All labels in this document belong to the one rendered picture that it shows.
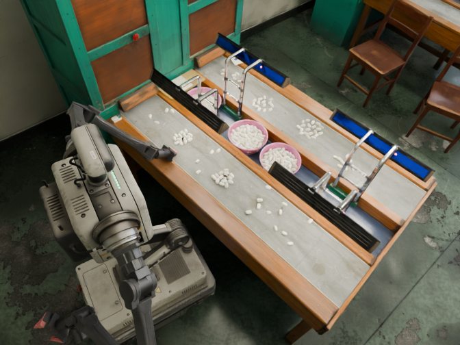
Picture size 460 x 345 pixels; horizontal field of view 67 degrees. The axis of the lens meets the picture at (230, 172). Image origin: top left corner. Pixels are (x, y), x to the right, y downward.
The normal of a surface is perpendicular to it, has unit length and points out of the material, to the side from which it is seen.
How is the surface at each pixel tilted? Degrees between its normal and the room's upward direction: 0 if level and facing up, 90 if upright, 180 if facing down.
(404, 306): 0
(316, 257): 0
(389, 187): 0
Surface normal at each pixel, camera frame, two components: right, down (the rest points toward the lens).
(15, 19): 0.65, 0.65
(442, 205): 0.06, -0.57
